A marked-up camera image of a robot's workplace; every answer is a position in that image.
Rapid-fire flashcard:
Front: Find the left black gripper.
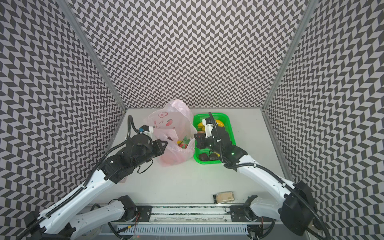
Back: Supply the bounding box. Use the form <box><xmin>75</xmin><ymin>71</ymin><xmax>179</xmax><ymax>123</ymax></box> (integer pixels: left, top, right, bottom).
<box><xmin>131</xmin><ymin>139</ymin><xmax>169</xmax><ymax>170</ymax></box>

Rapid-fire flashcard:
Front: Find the pink printed plastic bag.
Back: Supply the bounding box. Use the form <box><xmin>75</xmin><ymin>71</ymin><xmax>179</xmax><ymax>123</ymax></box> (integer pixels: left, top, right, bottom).
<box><xmin>144</xmin><ymin>100</ymin><xmax>198</xmax><ymax>167</ymax></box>

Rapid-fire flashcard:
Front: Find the pink fake dragon fruit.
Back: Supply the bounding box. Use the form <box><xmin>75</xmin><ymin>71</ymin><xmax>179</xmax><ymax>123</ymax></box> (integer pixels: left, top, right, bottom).
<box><xmin>177</xmin><ymin>136</ymin><xmax>195</xmax><ymax>149</ymax></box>

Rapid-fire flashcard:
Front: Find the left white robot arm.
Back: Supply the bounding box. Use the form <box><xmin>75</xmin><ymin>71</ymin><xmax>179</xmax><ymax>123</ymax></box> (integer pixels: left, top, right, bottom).
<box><xmin>17</xmin><ymin>133</ymin><xmax>168</xmax><ymax>240</ymax></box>

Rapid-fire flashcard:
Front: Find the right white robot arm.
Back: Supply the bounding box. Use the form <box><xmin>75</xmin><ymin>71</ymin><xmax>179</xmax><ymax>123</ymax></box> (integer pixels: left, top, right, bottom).
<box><xmin>195</xmin><ymin>127</ymin><xmax>324</xmax><ymax>236</ymax></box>

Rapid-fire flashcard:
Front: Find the dark brown fake passionfruit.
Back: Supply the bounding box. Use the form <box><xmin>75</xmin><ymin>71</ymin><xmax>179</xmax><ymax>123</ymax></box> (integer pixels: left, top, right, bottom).
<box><xmin>199</xmin><ymin>153</ymin><xmax>210</xmax><ymax>162</ymax></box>

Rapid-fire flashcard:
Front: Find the yellow fake banana bunch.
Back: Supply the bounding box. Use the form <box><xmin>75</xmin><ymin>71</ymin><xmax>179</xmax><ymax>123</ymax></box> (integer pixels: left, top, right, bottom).
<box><xmin>198</xmin><ymin>120</ymin><xmax>225</xmax><ymax>132</ymax></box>

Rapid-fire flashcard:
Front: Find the green plastic basket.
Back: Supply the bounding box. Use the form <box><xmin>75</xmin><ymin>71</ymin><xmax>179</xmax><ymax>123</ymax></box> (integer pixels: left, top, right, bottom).
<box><xmin>193</xmin><ymin>113</ymin><xmax>236</xmax><ymax>165</ymax></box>

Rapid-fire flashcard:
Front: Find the tan sponge in wrapper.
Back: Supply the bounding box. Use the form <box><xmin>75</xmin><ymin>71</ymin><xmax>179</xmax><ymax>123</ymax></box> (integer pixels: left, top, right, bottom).
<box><xmin>213</xmin><ymin>192</ymin><xmax>235</xmax><ymax>204</ymax></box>

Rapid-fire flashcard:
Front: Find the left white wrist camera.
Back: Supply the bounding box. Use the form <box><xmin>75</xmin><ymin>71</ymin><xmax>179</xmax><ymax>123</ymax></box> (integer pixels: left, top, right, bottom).
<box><xmin>139</xmin><ymin>125</ymin><xmax>154</xmax><ymax>139</ymax></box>

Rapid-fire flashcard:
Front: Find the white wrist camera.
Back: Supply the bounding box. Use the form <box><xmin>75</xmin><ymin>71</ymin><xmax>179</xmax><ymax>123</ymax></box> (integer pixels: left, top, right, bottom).
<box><xmin>139</xmin><ymin>125</ymin><xmax>154</xmax><ymax>139</ymax></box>
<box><xmin>202</xmin><ymin>118</ymin><xmax>214</xmax><ymax>138</ymax></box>

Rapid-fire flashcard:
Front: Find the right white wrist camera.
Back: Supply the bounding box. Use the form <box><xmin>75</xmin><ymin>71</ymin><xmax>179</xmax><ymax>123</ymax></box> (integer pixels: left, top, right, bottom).
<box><xmin>202</xmin><ymin>118</ymin><xmax>214</xmax><ymax>138</ymax></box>

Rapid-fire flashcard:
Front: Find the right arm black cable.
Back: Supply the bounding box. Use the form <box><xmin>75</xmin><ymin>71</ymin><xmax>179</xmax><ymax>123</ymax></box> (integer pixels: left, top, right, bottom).
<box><xmin>208</xmin><ymin>111</ymin><xmax>223</xmax><ymax>133</ymax></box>

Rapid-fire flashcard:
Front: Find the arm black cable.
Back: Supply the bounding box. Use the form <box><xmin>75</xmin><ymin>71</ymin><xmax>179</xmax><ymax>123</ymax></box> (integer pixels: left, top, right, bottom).
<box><xmin>126</xmin><ymin>114</ymin><xmax>142</xmax><ymax>140</ymax></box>
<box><xmin>208</xmin><ymin>111</ymin><xmax>223</xmax><ymax>133</ymax></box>

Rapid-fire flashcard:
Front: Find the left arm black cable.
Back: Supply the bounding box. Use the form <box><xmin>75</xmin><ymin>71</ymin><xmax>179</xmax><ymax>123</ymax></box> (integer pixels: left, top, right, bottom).
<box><xmin>126</xmin><ymin>114</ymin><xmax>142</xmax><ymax>140</ymax></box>

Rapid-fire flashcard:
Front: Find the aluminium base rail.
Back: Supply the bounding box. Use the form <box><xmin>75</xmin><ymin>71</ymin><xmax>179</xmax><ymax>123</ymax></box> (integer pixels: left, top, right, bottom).
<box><xmin>64</xmin><ymin>202</ymin><xmax>314</xmax><ymax>240</ymax></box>

